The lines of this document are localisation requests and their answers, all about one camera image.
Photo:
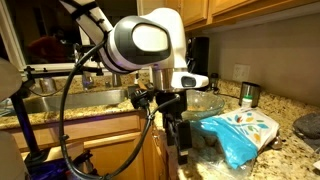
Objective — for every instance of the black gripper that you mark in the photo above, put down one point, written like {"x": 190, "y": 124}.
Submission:
{"x": 172, "y": 105}

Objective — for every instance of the brown potato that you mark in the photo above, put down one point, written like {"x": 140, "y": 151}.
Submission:
{"x": 200, "y": 141}

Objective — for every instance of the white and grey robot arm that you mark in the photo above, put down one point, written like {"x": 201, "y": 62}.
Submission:
{"x": 155, "y": 40}

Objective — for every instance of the clear glass bowl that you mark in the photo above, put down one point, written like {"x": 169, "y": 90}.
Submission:
{"x": 201, "y": 105}

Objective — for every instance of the wooden lower kitchen cabinets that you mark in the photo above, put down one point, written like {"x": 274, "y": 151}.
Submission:
{"x": 111, "y": 138}

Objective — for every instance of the wooden kitchen cabinets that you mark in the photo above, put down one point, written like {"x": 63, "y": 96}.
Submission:
{"x": 111, "y": 138}
{"x": 204, "y": 14}

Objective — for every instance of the small white green-capped bottle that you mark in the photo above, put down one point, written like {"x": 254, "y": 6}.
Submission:
{"x": 246, "y": 101}

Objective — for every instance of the steel cylindrical canister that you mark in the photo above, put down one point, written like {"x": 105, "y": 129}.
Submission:
{"x": 252, "y": 90}

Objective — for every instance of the black coffee maker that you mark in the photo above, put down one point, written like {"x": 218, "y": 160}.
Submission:
{"x": 197, "y": 55}

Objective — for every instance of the wooden upper kitchen cabinets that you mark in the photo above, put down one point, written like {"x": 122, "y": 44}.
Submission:
{"x": 204, "y": 14}

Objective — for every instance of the grey folded cloth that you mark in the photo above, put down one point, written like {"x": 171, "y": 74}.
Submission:
{"x": 307, "y": 128}

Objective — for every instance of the stainless steel sink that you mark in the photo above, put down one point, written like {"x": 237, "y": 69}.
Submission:
{"x": 52, "y": 103}

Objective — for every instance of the white wall outlet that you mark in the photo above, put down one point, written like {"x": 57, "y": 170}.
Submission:
{"x": 241, "y": 72}

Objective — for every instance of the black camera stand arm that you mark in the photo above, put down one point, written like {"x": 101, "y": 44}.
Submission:
{"x": 23, "y": 106}

